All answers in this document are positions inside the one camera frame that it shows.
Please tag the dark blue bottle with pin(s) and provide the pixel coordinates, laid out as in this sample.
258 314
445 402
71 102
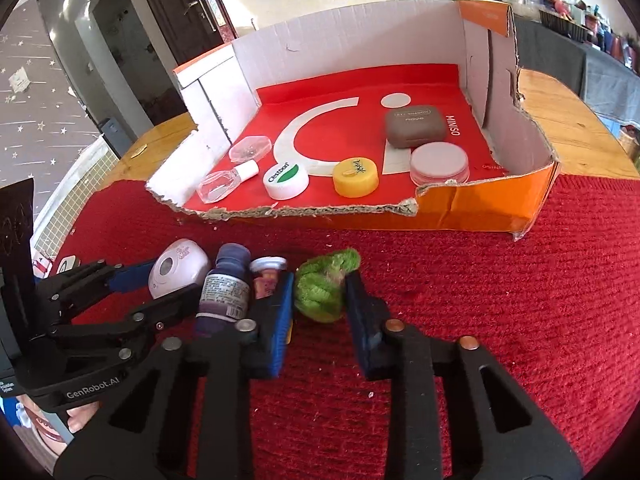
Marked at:
225 290

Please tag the person's left hand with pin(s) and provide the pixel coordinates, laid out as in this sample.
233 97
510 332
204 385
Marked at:
82 417

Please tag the small clear bottle white cap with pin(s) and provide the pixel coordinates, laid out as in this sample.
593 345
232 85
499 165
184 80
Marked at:
222 185

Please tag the row of bottles and jars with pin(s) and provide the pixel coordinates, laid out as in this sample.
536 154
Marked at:
600 25

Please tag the white round jar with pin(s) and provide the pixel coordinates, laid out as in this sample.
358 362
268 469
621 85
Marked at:
439 162

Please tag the clear plastic case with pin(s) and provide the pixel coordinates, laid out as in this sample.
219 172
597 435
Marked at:
250 148

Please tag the grey bin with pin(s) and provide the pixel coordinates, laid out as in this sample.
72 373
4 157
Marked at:
116 137

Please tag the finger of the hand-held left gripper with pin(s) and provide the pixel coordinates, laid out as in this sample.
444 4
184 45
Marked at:
160 312
130 276

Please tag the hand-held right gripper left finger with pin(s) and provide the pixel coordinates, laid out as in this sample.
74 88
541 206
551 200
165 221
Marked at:
280 325

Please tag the white green Cestbon cap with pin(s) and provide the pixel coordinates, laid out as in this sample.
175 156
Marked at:
286 180

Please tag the orange cardboard box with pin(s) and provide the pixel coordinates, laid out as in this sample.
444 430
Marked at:
360 55

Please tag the yellow round jar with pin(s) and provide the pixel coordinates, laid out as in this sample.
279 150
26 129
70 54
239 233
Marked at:
356 177

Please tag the dark wooden door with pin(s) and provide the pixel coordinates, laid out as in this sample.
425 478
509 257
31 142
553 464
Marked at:
180 5

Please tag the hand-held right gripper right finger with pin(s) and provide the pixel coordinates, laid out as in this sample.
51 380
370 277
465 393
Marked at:
361 330

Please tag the red knitted mat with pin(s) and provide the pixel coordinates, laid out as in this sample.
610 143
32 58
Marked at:
500 310

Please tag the small white grey device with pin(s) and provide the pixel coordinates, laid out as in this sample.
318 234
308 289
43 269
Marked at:
66 263

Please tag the pink white round device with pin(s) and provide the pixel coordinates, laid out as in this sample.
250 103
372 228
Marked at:
175 267

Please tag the grey cloth covered table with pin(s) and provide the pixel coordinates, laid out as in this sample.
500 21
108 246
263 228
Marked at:
575 70

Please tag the green fuzzy scrunchie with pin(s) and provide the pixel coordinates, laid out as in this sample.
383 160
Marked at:
322 287

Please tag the brown eyeshadow case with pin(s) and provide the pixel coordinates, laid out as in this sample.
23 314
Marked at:
415 122

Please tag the black ribbed basket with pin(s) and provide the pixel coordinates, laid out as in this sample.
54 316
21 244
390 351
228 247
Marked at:
562 25

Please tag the small pink glitter jar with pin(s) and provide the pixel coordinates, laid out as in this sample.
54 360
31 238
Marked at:
267 280

